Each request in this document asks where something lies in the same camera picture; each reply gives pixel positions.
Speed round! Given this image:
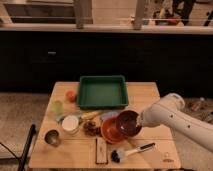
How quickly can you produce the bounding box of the brown grape bunch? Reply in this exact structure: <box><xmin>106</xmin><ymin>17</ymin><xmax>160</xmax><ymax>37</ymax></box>
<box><xmin>83</xmin><ymin>121</ymin><xmax>101</xmax><ymax>136</ymax></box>

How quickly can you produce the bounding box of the orange tomato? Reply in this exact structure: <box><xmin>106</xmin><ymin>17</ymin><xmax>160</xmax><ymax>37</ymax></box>
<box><xmin>66</xmin><ymin>90</ymin><xmax>77</xmax><ymax>102</ymax></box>

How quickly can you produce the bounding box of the orange bowl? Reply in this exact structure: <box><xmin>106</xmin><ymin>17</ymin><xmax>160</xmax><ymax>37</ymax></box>
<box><xmin>100</xmin><ymin>117</ymin><xmax>128</xmax><ymax>144</ymax></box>

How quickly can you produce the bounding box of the yellow corn cob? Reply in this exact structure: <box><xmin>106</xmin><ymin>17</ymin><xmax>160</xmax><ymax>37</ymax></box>
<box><xmin>80</xmin><ymin>111</ymin><xmax>101</xmax><ymax>120</ymax></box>

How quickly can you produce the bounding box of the wooden block with dark edges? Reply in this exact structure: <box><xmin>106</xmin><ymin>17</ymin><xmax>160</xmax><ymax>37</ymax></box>
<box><xmin>96</xmin><ymin>137</ymin><xmax>108</xmax><ymax>164</ymax></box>

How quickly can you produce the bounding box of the metal cup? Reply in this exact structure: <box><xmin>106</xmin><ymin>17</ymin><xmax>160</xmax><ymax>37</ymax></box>
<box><xmin>44</xmin><ymin>130</ymin><xmax>60</xmax><ymax>147</ymax></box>

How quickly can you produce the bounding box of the wooden folding table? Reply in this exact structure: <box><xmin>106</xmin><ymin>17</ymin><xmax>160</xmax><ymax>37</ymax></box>
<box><xmin>28</xmin><ymin>82</ymin><xmax>181</xmax><ymax>170</ymax></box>

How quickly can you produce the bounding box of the translucent green cup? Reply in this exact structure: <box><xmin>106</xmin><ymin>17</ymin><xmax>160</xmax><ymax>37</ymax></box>
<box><xmin>52</xmin><ymin>100</ymin><xmax>63</xmax><ymax>115</ymax></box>

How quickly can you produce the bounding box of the dark brown bowl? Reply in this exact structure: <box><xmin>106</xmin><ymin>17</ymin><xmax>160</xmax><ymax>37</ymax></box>
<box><xmin>116</xmin><ymin>110</ymin><xmax>142</xmax><ymax>137</ymax></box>

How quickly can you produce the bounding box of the green plastic tray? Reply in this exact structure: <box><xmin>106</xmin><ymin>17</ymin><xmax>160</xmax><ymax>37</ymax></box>
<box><xmin>77</xmin><ymin>75</ymin><xmax>129</xmax><ymax>110</ymax></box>

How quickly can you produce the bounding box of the blue sponge cloth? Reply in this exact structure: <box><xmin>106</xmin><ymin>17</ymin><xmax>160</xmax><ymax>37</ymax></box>
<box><xmin>100</xmin><ymin>111</ymin><xmax>119</xmax><ymax>121</ymax></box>

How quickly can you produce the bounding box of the black and white brush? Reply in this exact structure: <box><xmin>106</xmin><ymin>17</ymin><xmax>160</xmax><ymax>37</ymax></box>
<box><xmin>110</xmin><ymin>143</ymin><xmax>155</xmax><ymax>163</ymax></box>

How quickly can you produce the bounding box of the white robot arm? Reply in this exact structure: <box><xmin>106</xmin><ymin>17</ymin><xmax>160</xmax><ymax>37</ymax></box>
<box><xmin>139</xmin><ymin>93</ymin><xmax>213</xmax><ymax>153</ymax></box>

